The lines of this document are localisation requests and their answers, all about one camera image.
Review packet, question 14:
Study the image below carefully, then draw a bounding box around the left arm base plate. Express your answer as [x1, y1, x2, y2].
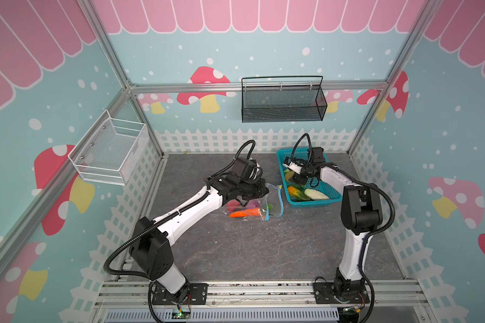
[151, 283, 209, 306]

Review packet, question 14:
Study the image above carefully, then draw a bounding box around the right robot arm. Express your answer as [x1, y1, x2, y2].
[283, 148, 395, 303]

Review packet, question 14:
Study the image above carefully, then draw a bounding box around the white perforated cable tray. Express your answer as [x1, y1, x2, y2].
[104, 308, 340, 323]

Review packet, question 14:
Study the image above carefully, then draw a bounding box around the black wire mesh basket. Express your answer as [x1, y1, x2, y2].
[241, 75, 328, 123]

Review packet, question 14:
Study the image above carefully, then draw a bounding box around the orange toy carrot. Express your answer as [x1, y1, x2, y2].
[229, 207, 262, 218]

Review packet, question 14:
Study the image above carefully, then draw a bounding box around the white wire mesh basket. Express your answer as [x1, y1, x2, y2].
[68, 110, 150, 186]

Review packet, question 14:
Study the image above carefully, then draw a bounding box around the clear zip top bag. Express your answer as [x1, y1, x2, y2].
[221, 184, 284, 222]

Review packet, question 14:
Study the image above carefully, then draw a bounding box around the teal plastic basket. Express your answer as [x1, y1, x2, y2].
[276, 148, 342, 208]

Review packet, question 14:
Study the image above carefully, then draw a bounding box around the yellow toy potato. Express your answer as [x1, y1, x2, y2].
[284, 171, 296, 182]

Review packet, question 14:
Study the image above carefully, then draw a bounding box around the white toy daikon radish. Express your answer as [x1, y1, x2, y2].
[304, 188, 330, 201]

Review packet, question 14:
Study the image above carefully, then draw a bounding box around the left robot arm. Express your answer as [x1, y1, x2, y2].
[103, 157, 269, 301]

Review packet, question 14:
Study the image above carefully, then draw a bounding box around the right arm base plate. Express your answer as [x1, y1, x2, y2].
[312, 281, 370, 306]

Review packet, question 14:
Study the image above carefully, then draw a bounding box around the purple toy onion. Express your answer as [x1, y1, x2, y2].
[245, 199, 261, 209]

